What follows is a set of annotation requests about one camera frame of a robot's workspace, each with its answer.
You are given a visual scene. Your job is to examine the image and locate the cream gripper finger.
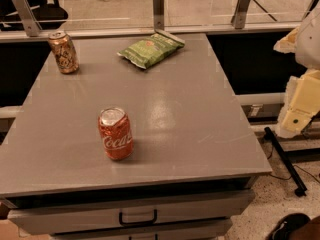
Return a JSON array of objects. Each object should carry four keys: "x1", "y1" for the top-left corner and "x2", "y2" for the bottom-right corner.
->
[
  {"x1": 276, "y1": 69, "x2": 320, "y2": 138},
  {"x1": 273, "y1": 27, "x2": 299, "y2": 54}
]

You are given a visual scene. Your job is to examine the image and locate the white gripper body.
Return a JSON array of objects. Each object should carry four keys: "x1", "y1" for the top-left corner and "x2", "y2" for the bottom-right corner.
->
[{"x1": 295, "y1": 8, "x2": 320, "y2": 70}]

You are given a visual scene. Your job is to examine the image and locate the red coke can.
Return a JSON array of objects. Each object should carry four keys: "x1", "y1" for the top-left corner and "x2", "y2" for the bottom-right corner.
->
[{"x1": 98, "y1": 107, "x2": 133, "y2": 161}]

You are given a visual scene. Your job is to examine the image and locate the green jalapeno chip bag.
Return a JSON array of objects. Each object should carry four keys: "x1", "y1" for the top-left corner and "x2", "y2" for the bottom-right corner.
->
[{"x1": 117, "y1": 30, "x2": 185, "y2": 70}]

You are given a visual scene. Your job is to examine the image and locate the gold soda can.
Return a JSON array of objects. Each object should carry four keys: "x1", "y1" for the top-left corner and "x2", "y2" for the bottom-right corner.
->
[{"x1": 48, "y1": 31, "x2": 79, "y2": 74}]

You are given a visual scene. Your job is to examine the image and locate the black floor stand bar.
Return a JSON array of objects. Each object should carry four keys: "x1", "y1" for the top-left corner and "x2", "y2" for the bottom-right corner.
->
[{"x1": 264, "y1": 127, "x2": 307, "y2": 197}]

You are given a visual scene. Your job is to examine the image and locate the black shoe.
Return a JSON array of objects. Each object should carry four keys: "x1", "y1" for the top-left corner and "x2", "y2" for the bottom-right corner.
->
[{"x1": 267, "y1": 213, "x2": 310, "y2": 240}]

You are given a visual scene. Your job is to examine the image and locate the grey cabinet lower drawer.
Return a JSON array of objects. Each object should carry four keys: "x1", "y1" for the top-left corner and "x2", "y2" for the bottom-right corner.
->
[{"x1": 51, "y1": 219, "x2": 232, "y2": 240}]

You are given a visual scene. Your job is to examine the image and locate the grey cabinet drawer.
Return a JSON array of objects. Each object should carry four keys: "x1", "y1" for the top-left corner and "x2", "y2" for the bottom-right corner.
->
[
  {"x1": 51, "y1": 219, "x2": 232, "y2": 240},
  {"x1": 8, "y1": 189, "x2": 255, "y2": 235}
]

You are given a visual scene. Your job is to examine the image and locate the black office chair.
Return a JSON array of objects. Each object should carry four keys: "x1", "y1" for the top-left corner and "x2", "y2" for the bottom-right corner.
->
[{"x1": 0, "y1": 0, "x2": 68, "y2": 31}]

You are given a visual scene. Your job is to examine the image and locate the grey cabinet top drawer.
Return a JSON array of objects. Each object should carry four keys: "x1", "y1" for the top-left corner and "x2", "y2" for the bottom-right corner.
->
[{"x1": 8, "y1": 189, "x2": 255, "y2": 235}]

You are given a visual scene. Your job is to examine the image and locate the right metal bracket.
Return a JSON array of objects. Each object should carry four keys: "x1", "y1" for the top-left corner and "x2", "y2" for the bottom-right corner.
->
[{"x1": 231, "y1": 0, "x2": 251, "y2": 29}]

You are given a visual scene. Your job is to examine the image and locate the metal bracket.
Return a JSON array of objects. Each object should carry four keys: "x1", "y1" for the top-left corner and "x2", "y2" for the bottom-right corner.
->
[
  {"x1": 153, "y1": 0, "x2": 164, "y2": 30},
  {"x1": 231, "y1": 0, "x2": 251, "y2": 29},
  {"x1": 11, "y1": 0, "x2": 42, "y2": 37}
]

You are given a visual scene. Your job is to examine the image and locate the black cable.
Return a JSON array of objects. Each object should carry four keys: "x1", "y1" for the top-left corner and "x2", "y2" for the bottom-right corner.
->
[{"x1": 266, "y1": 143, "x2": 320, "y2": 185}]

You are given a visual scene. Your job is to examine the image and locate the middle metal bracket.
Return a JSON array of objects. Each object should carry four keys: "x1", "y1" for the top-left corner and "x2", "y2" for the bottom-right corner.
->
[{"x1": 153, "y1": 0, "x2": 164, "y2": 30}]

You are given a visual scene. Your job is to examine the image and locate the black drawer handle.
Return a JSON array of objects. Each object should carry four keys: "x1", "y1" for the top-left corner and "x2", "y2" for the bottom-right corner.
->
[{"x1": 118, "y1": 209, "x2": 158, "y2": 227}]

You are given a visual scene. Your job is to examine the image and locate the left metal bracket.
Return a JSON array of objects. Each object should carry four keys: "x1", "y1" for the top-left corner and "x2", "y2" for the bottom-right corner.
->
[{"x1": 11, "y1": 0, "x2": 42, "y2": 37}]

